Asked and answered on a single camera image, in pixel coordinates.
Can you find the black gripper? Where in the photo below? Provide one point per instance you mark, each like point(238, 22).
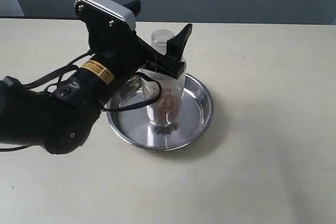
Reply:
point(126, 52)

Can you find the clear plastic bottle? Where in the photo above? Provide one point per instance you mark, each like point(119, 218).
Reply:
point(166, 110)

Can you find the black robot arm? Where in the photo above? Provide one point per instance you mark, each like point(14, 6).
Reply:
point(58, 110)

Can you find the round stainless steel plate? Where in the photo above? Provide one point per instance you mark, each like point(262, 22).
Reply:
point(195, 116)

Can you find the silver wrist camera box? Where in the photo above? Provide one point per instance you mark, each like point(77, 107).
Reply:
point(113, 9)

